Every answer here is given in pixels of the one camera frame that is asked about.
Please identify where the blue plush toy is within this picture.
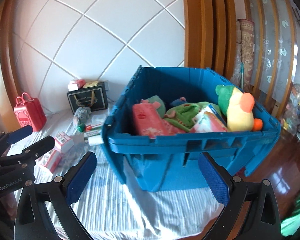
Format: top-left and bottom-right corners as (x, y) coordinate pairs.
(169, 97), (190, 108)

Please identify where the green orange medicine box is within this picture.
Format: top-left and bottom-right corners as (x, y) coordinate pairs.
(84, 130), (102, 140)

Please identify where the green garment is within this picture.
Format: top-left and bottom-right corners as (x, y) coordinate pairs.
(280, 182), (300, 237)

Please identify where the dark green gift box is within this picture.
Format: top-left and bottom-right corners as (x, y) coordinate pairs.
(67, 81), (108, 115)

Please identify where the white paper roll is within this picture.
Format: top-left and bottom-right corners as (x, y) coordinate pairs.
(88, 135), (104, 145)

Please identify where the pink floral tissue pack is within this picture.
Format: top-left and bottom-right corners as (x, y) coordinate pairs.
(132, 103), (170, 138)

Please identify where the grey mouse plush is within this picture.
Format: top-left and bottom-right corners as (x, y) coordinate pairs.
(73, 107), (92, 126)

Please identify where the white padded wooden headboard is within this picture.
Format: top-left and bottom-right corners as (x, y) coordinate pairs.
(0, 0), (240, 135)

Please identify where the pile of plastic bags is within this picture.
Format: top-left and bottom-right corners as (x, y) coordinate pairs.
(281, 79), (300, 144)

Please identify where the green frog plush toy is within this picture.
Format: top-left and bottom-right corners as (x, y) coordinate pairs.
(215, 84), (263, 132)

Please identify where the pink mint sanitary pad pack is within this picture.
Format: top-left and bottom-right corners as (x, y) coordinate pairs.
(190, 105), (228, 133)

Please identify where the blue plastic storage container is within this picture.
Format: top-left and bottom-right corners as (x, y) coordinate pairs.
(102, 66), (282, 192)

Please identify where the small red white tissue pack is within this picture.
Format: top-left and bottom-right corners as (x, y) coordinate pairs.
(67, 79), (86, 91)

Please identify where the teal stick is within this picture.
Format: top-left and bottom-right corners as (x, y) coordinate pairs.
(240, 64), (246, 91)

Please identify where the red toy suitcase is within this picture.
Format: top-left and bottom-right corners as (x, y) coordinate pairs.
(14, 92), (47, 132)

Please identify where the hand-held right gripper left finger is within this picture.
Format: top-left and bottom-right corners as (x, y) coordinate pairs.
(14, 151), (98, 240)

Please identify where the red white medicine box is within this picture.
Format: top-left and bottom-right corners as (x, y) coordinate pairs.
(85, 124), (103, 132)

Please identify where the red white barcode tissue pack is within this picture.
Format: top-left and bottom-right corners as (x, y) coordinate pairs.
(37, 149), (63, 173)
(55, 131), (75, 154)

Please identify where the rolled patterned carpet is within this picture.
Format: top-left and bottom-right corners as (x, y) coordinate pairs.
(231, 19), (255, 88)

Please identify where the green frog cloth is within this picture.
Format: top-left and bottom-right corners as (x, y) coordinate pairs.
(164, 102), (208, 133)

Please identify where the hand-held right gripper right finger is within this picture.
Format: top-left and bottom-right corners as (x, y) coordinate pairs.
(198, 152), (282, 240)

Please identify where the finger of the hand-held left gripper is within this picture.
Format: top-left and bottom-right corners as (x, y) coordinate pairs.
(22, 135), (56, 167)
(0, 125), (33, 158)

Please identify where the wooden frosted glass screen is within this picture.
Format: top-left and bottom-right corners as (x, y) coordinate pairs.
(240, 0), (300, 112)

